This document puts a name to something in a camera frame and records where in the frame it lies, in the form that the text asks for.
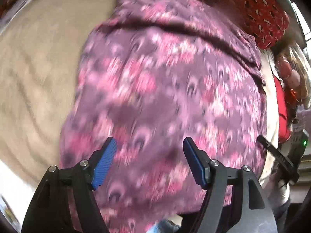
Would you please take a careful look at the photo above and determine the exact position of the purple floral garment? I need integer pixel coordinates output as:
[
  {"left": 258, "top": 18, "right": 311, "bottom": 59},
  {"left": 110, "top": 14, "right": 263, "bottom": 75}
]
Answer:
[{"left": 59, "top": 0, "right": 268, "bottom": 233}]

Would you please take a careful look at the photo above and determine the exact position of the doll in clear plastic bag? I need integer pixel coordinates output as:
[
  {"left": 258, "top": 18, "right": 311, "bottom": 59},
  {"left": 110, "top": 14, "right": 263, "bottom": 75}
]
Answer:
[{"left": 274, "top": 44, "right": 311, "bottom": 110}]

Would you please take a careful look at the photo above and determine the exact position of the cartoon print sheet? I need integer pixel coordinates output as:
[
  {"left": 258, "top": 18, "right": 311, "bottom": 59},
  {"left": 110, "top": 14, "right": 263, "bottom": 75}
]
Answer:
[{"left": 145, "top": 219, "right": 182, "bottom": 233}]

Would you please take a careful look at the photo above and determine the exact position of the red patterned pillow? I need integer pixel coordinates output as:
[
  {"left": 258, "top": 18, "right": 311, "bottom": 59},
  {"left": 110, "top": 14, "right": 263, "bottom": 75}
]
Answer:
[{"left": 168, "top": 0, "right": 290, "bottom": 49}]

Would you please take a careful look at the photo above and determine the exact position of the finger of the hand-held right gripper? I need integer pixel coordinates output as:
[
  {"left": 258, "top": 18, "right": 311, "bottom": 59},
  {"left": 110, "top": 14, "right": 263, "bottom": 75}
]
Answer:
[{"left": 257, "top": 135, "right": 300, "bottom": 185}]

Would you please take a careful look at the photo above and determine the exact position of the white mattress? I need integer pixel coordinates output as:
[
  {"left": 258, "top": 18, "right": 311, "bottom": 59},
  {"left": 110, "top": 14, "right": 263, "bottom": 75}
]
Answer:
[{"left": 0, "top": 50, "right": 291, "bottom": 233}]

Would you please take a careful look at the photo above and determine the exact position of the beige fleece blanket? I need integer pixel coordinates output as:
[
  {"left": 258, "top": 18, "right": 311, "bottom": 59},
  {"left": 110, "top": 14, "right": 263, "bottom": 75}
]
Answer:
[{"left": 0, "top": 0, "right": 125, "bottom": 195}]

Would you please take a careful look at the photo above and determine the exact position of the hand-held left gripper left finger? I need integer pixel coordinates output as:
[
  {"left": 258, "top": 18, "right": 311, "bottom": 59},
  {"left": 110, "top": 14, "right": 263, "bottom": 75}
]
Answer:
[{"left": 21, "top": 137, "right": 117, "bottom": 233}]

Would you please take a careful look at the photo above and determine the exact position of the plain red cushion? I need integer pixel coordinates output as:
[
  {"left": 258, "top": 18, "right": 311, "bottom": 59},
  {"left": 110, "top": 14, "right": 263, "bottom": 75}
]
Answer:
[{"left": 272, "top": 75, "right": 292, "bottom": 143}]

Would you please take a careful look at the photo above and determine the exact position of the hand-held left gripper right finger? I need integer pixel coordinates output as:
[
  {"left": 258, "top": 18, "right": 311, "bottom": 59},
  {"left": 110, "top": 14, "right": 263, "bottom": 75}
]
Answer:
[{"left": 183, "top": 137, "right": 278, "bottom": 233}]

